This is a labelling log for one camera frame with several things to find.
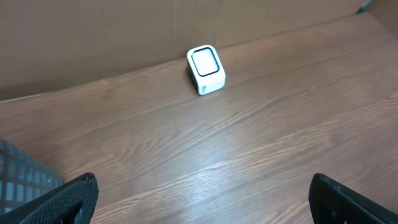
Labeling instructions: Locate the white barcode scanner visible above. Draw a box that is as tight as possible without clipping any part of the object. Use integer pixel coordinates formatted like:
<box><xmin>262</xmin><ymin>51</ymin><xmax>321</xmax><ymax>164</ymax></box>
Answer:
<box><xmin>187</xmin><ymin>45</ymin><xmax>226</xmax><ymax>96</ymax></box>

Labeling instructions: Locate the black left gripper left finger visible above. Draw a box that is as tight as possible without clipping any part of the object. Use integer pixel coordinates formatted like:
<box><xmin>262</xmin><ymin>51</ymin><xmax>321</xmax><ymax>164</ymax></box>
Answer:
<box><xmin>1</xmin><ymin>172</ymin><xmax>99</xmax><ymax>224</ymax></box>

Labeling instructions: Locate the grey plastic shopping basket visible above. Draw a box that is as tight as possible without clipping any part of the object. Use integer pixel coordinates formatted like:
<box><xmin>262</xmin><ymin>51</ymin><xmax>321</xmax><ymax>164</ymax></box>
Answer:
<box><xmin>0</xmin><ymin>139</ymin><xmax>63</xmax><ymax>215</ymax></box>

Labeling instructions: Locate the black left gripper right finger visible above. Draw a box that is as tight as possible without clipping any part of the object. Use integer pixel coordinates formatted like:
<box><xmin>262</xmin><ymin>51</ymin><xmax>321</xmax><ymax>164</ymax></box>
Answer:
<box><xmin>308</xmin><ymin>173</ymin><xmax>397</xmax><ymax>224</ymax></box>

